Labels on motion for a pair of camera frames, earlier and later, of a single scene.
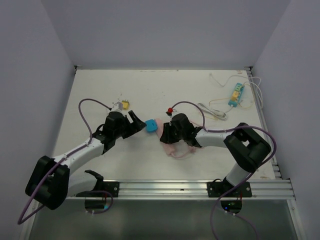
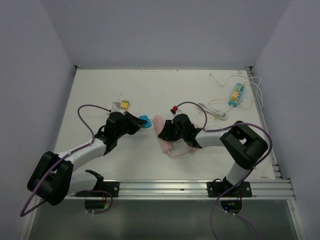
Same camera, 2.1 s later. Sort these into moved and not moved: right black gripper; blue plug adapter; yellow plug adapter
Moved: blue plug adapter
Not moved: right black gripper; yellow plug adapter
